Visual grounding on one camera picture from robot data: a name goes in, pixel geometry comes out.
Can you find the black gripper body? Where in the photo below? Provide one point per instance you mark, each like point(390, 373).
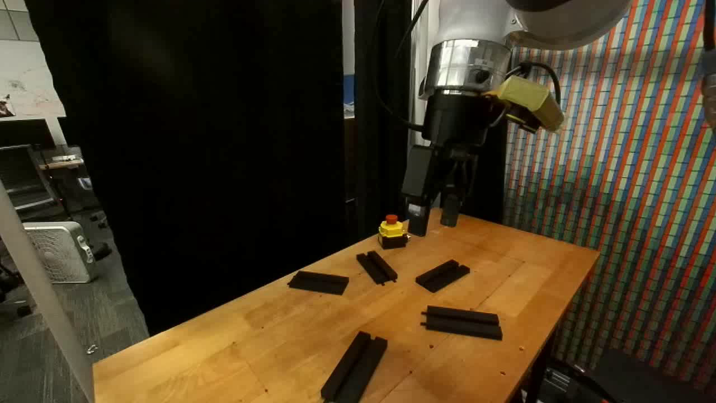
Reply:
point(460, 120)

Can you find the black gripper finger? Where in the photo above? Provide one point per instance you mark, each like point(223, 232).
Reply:
point(453, 194)
point(419, 187)

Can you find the black grooved track piece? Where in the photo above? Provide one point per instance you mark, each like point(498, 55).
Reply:
point(376, 267)
point(442, 276)
point(355, 367)
point(462, 321)
point(319, 283)

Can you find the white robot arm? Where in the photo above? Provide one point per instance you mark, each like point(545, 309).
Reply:
point(471, 63)

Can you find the yellow red emergency stop button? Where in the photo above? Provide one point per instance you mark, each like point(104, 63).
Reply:
point(392, 232)

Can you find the narrow black curtain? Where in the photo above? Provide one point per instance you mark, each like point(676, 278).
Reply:
point(382, 113)

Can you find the white upright pole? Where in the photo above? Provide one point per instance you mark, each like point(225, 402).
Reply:
point(419, 46)

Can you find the colourful patterned backdrop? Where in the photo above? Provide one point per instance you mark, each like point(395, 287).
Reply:
point(635, 187)

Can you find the black chair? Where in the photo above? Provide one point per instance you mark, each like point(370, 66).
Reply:
point(650, 377)

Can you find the white box appliance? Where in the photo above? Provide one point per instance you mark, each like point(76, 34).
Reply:
point(63, 248)

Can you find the grey slanted beam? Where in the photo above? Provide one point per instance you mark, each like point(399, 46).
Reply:
point(37, 283)

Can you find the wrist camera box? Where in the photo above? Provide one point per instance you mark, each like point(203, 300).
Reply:
point(528, 101)

